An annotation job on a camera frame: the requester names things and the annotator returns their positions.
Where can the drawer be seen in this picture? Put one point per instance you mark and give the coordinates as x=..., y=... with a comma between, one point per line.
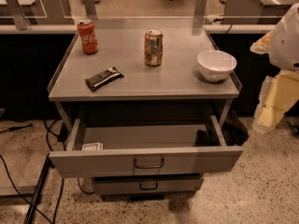
x=125, y=185
x=143, y=150

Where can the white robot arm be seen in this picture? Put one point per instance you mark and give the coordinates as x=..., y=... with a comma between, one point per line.
x=282, y=43

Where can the left background desk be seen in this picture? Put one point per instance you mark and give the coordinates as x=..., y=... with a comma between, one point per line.
x=40, y=11

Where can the black floor rail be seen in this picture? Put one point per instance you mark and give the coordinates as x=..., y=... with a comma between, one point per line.
x=37, y=193

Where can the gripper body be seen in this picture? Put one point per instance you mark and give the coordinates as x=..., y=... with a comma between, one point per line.
x=286, y=46

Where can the red cola can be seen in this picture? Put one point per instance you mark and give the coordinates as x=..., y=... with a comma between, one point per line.
x=87, y=35

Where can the grey metal cabinet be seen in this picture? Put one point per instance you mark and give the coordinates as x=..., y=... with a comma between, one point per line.
x=173, y=93

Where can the white bowl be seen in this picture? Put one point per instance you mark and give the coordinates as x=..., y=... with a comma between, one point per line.
x=216, y=65

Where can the glass divider panel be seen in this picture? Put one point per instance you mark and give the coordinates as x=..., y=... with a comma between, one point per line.
x=135, y=8

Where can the orange patterned soda can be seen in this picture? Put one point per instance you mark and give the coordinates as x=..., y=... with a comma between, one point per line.
x=153, y=47

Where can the white paper in drawer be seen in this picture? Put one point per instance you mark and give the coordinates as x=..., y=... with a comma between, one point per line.
x=92, y=146

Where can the dark snack bar wrapper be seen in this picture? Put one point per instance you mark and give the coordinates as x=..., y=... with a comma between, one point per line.
x=101, y=79

